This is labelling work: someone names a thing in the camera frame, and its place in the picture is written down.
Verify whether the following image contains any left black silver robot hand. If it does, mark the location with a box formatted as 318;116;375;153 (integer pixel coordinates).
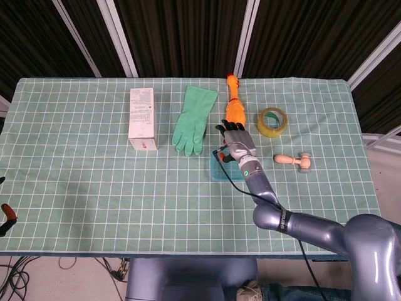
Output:
0;177;17;238

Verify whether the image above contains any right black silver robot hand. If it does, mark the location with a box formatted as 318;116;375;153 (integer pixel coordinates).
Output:
215;119;258;164

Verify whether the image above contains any blue translucent plastic lid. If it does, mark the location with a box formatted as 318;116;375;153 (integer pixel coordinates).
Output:
209;153;248;182

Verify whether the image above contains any white cardboard box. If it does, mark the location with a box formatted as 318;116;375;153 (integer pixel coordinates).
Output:
128;87;159;151

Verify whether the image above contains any orange rubber chicken toy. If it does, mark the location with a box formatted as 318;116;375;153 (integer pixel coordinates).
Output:
224;73;246;127

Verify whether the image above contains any yellow packing tape roll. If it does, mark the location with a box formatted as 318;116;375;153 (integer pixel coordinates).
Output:
258;107;289;138

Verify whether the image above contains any green rubber glove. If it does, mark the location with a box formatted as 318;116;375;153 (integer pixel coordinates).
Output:
171;85;219;157

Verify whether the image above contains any small wooden toy hammer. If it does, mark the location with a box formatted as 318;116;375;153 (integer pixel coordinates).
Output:
274;152;312;174

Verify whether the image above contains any dark blue under cloth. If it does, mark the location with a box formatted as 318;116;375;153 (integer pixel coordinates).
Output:
0;252;348;261

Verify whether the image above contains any green checked tablecloth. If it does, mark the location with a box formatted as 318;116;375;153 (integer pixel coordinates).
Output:
0;77;382;261

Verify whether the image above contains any black pleated curtain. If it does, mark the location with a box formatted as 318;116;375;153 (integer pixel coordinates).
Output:
0;0;401;135

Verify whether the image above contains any blue-grey robot torso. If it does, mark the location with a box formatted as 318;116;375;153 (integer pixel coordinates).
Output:
125;257;260;301

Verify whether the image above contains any beige sneaker shoe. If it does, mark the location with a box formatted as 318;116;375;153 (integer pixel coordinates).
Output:
235;280;263;301

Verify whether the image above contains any black right hand cable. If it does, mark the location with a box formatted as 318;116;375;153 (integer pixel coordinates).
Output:
212;149;323;301

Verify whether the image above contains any black floor cable tangle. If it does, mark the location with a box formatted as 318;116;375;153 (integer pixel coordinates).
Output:
0;255;41;301

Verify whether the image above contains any beige looped floor cable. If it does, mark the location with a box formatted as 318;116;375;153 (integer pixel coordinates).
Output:
59;256;78;270

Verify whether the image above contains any white metal frame post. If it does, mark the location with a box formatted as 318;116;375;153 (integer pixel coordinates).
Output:
347;23;401;92
51;0;103;78
233;0;261;78
96;0;138;78

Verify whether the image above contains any black yellow floor plug cable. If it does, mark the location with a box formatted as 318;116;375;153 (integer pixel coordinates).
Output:
93;257;130;283

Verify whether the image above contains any white metal frame bar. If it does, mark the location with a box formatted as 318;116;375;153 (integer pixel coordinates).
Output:
362;125;401;153

